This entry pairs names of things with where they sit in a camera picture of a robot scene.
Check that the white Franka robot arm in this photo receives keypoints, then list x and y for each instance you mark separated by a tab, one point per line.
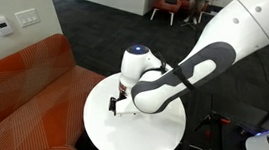
210	59

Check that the white wall thermostat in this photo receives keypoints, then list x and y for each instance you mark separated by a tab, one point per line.
2	25

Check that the orange patterned sofa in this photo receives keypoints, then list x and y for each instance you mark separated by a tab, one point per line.
21	100

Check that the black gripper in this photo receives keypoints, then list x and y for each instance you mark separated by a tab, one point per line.
122	92

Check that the white light switch plate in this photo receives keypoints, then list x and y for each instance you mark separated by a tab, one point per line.
27	17

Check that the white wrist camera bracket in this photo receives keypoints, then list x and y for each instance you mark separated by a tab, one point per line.
127	112

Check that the orange chair white legs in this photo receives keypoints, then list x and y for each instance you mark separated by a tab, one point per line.
167	3

